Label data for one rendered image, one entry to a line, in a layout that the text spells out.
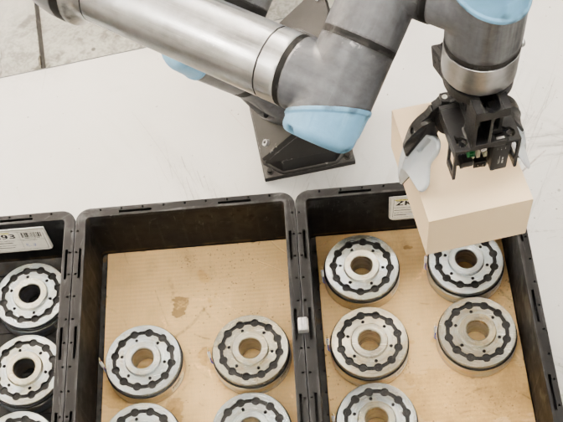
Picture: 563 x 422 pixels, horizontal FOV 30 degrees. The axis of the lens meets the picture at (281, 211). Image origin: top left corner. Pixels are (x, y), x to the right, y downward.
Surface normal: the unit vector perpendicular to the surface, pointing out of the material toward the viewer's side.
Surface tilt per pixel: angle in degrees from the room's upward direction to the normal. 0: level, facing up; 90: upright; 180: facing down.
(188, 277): 0
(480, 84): 90
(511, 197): 0
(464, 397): 0
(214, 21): 9
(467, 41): 90
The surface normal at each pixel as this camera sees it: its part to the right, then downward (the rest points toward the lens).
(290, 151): 0.18, 0.83
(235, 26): -0.18, -0.42
